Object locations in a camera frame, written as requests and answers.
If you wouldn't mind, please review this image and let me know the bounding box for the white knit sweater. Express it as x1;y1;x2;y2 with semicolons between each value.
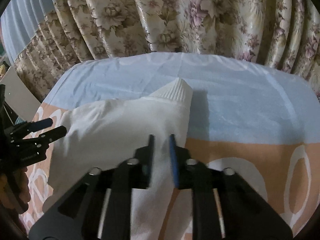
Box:
43;79;193;239

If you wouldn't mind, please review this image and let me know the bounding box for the person's left hand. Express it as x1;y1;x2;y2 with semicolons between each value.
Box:
1;167;31;215

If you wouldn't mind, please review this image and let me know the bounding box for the blue and floral curtain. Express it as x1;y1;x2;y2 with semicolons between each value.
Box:
1;0;319;100

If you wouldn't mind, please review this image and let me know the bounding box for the white board leaning on wall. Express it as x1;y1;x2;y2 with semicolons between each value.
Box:
1;66;41;121

